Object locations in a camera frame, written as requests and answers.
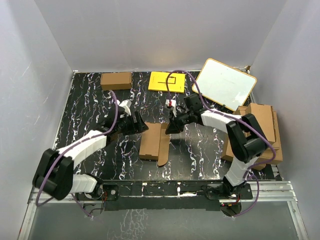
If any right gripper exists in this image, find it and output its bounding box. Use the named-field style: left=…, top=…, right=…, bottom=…
left=165, top=109, right=193, bottom=134

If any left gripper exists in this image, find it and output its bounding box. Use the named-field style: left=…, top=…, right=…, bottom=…
left=116, top=111, right=148, bottom=136

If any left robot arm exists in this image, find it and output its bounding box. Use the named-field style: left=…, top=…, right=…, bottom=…
left=32, top=110, right=149, bottom=200

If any folded brown cardboard box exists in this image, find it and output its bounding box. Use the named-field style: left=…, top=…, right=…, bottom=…
left=100, top=72, right=132, bottom=91

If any yellow book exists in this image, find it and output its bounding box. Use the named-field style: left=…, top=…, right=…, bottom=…
left=148, top=71, right=186, bottom=94

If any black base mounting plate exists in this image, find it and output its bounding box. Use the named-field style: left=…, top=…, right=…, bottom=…
left=75, top=180, right=253, bottom=211

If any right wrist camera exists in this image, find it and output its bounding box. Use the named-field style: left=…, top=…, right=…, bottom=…
left=165, top=99, right=177, bottom=118

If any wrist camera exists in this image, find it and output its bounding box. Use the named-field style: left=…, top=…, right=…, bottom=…
left=117, top=99, right=132, bottom=118
left=165, top=99, right=177, bottom=118

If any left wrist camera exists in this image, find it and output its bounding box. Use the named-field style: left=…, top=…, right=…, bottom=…
left=117, top=99, right=132, bottom=118

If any aluminium frame rail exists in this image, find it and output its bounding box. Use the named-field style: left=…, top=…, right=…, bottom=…
left=19, top=180, right=308, bottom=240

